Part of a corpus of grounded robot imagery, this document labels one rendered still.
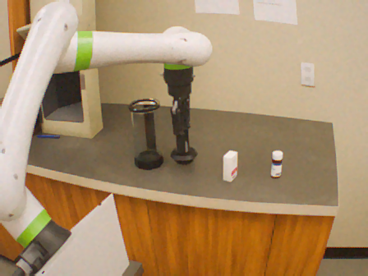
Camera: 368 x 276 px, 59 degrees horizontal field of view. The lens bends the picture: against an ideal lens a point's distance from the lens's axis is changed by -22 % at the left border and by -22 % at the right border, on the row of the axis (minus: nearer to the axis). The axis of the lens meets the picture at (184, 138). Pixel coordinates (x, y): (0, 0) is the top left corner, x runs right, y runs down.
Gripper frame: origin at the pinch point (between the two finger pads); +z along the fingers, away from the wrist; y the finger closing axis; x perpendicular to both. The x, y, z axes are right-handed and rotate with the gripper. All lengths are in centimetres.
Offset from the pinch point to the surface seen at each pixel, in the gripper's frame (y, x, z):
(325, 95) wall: -57, 53, -2
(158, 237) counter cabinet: 14.1, -6.9, 34.3
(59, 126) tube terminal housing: -12, -64, 6
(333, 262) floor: -52, 79, 105
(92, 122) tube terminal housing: -14.6, -45.3, 3.5
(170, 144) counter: -15.6, -10.6, 10.3
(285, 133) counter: -35.3, 33.3, 10.5
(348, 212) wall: -57, 79, 66
